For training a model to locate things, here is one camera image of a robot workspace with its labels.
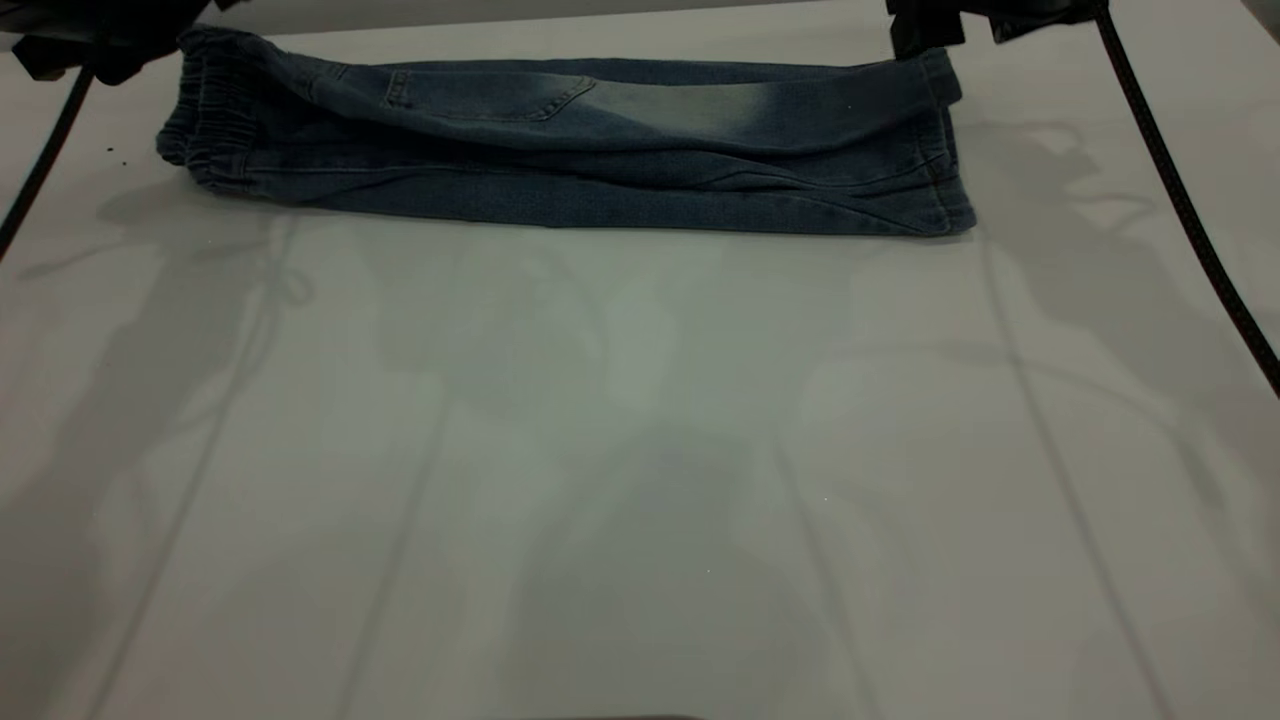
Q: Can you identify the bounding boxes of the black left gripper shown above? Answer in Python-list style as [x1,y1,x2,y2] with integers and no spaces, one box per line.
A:
[0,0,246,87]

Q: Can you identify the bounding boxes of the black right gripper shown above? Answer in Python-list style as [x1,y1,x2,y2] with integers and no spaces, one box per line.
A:
[885,0,1103,61]

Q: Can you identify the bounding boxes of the blue denim pants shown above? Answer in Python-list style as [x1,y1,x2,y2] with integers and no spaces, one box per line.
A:
[155,24,978,239]

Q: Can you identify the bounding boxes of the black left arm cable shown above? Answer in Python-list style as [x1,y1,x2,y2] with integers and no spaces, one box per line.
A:
[0,65,97,263]

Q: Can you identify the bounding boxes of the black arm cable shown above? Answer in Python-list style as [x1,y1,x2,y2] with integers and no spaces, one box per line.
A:
[0,65,97,263]
[1092,5,1280,401]

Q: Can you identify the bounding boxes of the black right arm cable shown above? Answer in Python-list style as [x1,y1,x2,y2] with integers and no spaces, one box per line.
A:
[1092,5,1280,401]

